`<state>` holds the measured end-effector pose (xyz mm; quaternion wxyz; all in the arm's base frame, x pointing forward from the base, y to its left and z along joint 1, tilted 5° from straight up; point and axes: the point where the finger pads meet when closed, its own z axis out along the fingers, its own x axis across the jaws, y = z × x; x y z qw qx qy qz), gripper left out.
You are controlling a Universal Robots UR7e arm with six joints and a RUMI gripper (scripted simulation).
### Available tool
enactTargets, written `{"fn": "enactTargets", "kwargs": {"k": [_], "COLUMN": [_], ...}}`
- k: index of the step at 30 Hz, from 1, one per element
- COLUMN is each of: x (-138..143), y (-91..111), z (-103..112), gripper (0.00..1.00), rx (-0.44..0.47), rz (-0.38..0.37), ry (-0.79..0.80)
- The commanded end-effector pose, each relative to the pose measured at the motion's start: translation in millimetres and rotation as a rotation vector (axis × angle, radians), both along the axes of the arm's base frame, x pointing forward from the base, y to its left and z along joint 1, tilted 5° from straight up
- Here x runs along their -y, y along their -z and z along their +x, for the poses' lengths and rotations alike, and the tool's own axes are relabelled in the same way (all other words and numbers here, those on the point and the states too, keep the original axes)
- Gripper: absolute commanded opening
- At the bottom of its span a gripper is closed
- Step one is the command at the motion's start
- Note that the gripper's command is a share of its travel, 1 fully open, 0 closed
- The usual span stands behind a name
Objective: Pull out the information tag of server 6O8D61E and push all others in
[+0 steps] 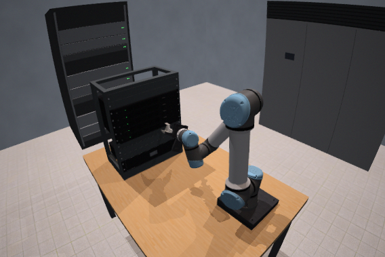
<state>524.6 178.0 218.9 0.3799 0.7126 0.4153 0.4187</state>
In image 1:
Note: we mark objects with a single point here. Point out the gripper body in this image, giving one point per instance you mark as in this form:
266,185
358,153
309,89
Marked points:
177,128

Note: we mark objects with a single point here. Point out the black server rack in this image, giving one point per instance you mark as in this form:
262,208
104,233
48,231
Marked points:
136,113

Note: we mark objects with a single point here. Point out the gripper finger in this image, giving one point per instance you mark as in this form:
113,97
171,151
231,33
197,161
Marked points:
167,130

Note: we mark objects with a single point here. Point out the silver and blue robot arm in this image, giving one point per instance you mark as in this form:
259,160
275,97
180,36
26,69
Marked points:
238,114

